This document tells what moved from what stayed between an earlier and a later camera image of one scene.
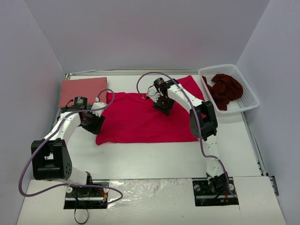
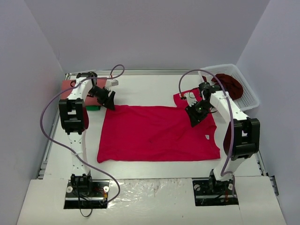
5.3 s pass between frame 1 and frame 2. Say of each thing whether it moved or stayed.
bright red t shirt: moved
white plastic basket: stayed
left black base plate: stayed
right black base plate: stayed
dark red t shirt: stayed
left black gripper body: moved
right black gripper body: moved
